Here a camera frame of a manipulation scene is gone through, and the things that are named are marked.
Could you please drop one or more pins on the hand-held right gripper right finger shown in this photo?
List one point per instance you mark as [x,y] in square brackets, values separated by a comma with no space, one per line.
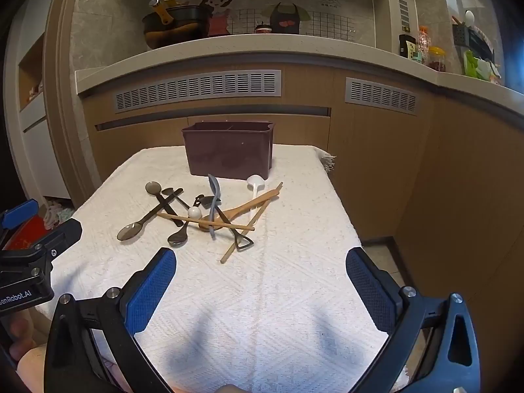
[368,290]

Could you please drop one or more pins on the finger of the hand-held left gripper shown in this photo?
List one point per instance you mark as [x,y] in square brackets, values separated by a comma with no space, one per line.
[20,211]
[61,235]

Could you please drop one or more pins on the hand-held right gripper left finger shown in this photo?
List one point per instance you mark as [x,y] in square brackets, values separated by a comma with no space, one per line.
[151,290]

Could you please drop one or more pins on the wooden chopstick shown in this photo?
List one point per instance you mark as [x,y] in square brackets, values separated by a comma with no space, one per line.
[233,245]
[176,216]

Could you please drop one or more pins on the small white round spoon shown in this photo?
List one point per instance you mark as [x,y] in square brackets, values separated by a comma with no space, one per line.
[194,212]

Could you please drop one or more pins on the grey blue silicone spoon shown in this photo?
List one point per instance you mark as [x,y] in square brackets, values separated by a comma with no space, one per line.
[212,221]

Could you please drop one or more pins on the small dark spoon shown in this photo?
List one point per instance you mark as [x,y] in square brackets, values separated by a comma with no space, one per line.
[168,191]

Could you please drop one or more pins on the wooden spoon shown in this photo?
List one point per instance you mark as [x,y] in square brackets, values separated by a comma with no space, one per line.
[245,206]

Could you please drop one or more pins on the white plastic spoon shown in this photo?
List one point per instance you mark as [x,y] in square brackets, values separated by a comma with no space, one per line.
[253,180]

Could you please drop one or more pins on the brown plastic utensil holder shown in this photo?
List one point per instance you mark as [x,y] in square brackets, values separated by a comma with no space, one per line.
[227,151]

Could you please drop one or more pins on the person's left hand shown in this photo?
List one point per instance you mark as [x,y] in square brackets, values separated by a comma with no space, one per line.
[20,331]

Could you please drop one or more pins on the red object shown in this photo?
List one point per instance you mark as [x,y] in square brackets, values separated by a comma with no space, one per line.
[26,231]

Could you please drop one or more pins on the white textured table cloth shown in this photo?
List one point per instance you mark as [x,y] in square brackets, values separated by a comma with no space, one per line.
[286,294]

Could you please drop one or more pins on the white shelf unit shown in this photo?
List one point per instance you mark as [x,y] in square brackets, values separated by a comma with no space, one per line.
[37,131]

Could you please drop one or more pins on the short grey vent grille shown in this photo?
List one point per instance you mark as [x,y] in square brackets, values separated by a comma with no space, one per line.
[380,95]

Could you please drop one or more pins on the long grey vent grille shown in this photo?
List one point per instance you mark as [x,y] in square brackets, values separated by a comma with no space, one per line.
[196,90]

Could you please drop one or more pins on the small green box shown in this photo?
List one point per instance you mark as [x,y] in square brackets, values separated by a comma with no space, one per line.
[417,56]

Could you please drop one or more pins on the yellow lidded jar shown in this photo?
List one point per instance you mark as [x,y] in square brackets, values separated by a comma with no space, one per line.
[436,59]

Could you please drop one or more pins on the black cooking pot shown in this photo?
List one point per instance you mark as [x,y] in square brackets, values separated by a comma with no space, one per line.
[180,22]

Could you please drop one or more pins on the green packages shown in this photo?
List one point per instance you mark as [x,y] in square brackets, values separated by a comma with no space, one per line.
[477,67]

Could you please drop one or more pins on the dark food package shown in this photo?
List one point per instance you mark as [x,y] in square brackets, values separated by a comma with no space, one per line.
[407,45]

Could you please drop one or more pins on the clear plastic bottle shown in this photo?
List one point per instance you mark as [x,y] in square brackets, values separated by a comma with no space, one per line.
[423,41]

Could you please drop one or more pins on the beige stone countertop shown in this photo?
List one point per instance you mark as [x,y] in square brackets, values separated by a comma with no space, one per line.
[245,51]

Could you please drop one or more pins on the dark dish rack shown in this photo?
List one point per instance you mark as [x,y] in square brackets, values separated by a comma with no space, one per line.
[470,37]

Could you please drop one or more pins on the small lidded jar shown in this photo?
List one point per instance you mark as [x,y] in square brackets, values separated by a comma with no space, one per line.
[263,28]

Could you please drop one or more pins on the white egg shaped object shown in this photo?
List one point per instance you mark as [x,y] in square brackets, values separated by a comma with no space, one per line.
[469,17]

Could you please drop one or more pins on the narrow wall vent grille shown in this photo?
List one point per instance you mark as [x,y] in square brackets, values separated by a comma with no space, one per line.
[403,12]

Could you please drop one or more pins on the cartoon couple wall sticker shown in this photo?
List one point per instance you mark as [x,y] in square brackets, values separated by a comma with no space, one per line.
[286,8]

